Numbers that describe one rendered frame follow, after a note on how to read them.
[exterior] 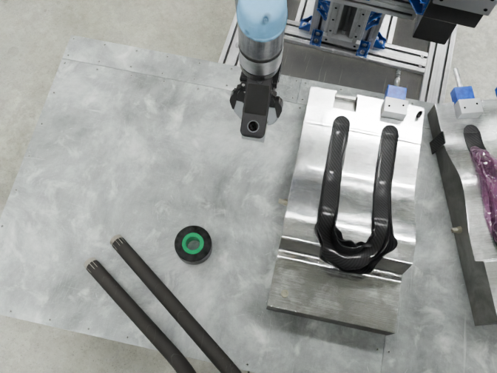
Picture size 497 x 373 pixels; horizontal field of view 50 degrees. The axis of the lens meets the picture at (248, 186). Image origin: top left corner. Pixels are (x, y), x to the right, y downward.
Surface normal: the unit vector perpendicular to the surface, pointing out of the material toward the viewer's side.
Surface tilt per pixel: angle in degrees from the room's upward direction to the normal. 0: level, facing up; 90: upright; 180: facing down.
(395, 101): 0
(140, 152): 0
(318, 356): 0
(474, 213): 16
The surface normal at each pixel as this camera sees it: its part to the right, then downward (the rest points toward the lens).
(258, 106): -0.05, 0.15
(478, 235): 0.02, -0.18
